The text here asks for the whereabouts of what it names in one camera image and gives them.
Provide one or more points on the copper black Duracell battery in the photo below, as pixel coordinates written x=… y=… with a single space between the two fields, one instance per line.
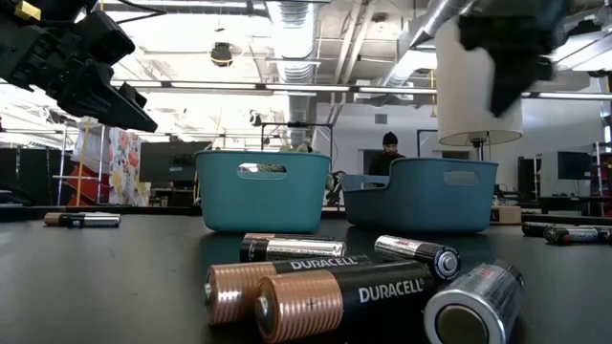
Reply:
x=53 y=219
x=287 y=236
x=306 y=306
x=234 y=286

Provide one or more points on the black metal stand frame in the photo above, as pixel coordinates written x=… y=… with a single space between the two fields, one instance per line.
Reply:
x=296 y=124

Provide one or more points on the white cloth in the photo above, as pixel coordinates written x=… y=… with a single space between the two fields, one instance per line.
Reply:
x=91 y=143

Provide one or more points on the green succulent in patterned pot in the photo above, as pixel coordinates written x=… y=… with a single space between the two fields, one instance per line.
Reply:
x=299 y=148

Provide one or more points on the person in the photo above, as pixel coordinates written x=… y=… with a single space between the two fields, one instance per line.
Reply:
x=385 y=162

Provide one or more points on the yellow tape tag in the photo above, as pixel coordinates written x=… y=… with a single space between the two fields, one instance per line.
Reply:
x=26 y=10

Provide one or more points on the black ceiling-hung device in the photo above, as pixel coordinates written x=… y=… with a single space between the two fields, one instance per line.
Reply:
x=221 y=54

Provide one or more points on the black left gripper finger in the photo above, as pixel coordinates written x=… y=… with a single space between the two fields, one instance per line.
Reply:
x=134 y=95
x=110 y=105

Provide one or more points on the white shade wooden base lamp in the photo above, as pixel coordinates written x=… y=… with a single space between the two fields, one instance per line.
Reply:
x=459 y=95

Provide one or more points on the floral print cloth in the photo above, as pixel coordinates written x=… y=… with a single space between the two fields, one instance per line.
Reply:
x=125 y=162

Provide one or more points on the blue plastic bin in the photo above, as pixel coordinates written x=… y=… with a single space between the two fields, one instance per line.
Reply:
x=421 y=210

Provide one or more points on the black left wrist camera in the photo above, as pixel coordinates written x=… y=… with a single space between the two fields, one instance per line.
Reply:
x=105 y=38

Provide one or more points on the black monitor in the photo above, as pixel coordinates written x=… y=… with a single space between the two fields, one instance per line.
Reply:
x=172 y=160
x=574 y=165

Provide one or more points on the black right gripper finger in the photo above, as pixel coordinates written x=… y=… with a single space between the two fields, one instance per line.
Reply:
x=507 y=95

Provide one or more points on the red shelf bins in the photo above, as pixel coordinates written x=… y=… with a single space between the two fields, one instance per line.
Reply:
x=91 y=186

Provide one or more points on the teal plastic bin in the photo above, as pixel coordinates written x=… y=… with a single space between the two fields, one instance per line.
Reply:
x=263 y=205

